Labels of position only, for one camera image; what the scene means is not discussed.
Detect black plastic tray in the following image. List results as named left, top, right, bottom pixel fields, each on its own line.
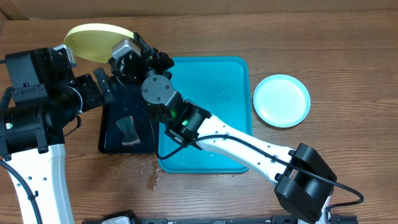
left=98, top=83, right=159, bottom=154

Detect teal plastic tray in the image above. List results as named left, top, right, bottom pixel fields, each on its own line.
left=159, top=57, right=252, bottom=174

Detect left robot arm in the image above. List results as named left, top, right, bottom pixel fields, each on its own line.
left=1, top=45, right=114, bottom=223

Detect yellow-green plate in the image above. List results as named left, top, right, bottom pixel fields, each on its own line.
left=63, top=23, right=133, bottom=63

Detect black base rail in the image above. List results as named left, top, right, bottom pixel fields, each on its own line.
left=81, top=210, right=359, bottom=224

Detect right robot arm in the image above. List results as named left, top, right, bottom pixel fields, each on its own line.
left=108, top=32, right=336, bottom=223

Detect light blue plate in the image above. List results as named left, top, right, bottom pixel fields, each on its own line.
left=253, top=74, right=311, bottom=128

